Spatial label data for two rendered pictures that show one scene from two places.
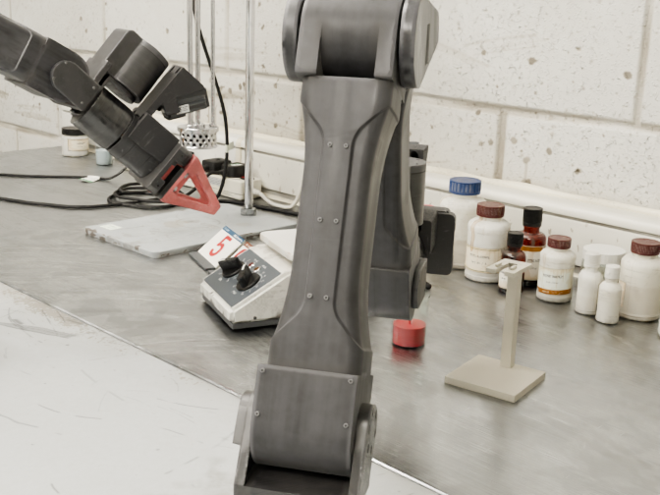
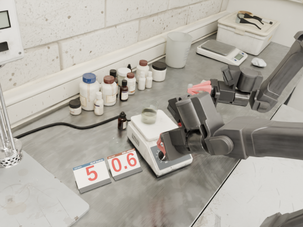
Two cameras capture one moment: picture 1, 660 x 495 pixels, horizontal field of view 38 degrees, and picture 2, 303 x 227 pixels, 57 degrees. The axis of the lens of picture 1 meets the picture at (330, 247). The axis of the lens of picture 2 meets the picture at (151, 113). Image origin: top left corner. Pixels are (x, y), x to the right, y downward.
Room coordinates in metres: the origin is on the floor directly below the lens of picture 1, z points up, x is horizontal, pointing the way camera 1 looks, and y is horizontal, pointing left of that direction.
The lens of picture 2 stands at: (1.32, 0.70, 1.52)
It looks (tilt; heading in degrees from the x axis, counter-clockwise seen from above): 35 degrees down; 259
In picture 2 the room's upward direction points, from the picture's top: 8 degrees clockwise
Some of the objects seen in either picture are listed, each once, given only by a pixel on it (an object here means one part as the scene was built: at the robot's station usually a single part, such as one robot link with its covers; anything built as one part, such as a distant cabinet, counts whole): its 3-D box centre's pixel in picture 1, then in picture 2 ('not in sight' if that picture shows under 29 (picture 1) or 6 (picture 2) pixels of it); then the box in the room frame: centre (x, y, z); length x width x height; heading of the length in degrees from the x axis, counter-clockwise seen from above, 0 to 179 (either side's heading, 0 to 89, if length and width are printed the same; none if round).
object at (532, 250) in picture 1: (529, 245); (112, 82); (1.30, -0.28, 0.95); 0.04 x 0.04 x 0.11
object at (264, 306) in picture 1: (298, 277); (157, 139); (1.16, 0.04, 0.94); 0.22 x 0.13 x 0.08; 114
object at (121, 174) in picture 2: not in sight; (125, 163); (1.26, 0.13, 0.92); 0.09 x 0.06 x 0.04; 24
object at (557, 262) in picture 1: (556, 267); (130, 83); (1.23, -0.31, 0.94); 0.05 x 0.05 x 0.09
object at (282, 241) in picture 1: (317, 242); (154, 124); (1.17, 0.02, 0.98); 0.12 x 0.12 x 0.01; 24
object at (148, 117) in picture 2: not in sight; (149, 112); (1.19, 0.01, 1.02); 0.06 x 0.05 x 0.08; 90
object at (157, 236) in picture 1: (193, 227); (20, 198); (1.53, 0.23, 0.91); 0.30 x 0.20 x 0.01; 136
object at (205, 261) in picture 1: (216, 247); (92, 174); (1.35, 0.17, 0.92); 0.09 x 0.06 x 0.04; 24
